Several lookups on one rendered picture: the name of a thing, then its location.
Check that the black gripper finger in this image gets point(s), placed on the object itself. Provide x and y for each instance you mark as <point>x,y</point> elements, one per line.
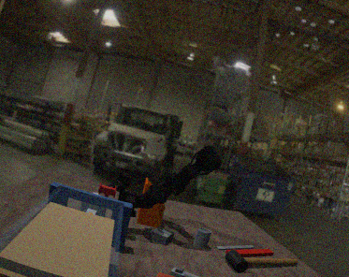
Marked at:
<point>117,184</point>

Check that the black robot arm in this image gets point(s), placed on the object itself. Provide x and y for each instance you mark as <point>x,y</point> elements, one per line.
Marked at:
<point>206,160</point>

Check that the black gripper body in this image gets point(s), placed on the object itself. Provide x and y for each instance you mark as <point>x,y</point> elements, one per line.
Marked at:
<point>125,181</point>

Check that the black-headed mallet with wooden handle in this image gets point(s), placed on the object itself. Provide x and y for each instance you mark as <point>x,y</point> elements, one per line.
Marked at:
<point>241,264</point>

